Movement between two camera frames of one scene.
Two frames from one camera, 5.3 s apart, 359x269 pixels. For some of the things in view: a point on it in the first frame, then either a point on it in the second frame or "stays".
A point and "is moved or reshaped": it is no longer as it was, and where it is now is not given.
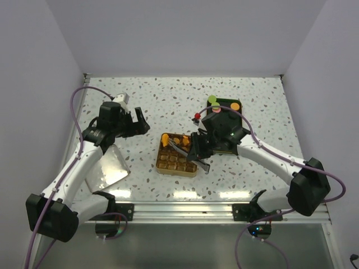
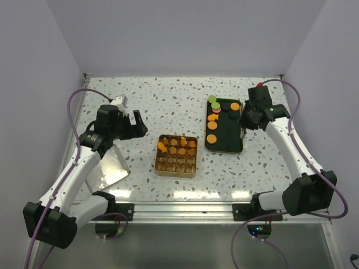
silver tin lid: (109, 168) stays
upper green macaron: (212, 98) stays
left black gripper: (138, 128) stays
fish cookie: (165, 139) to (162, 147)
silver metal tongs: (205, 166) is moved or reshaped
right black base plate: (253, 212) stays
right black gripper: (196, 152) to (242, 121)
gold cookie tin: (171, 161) stays
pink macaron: (216, 110) stays
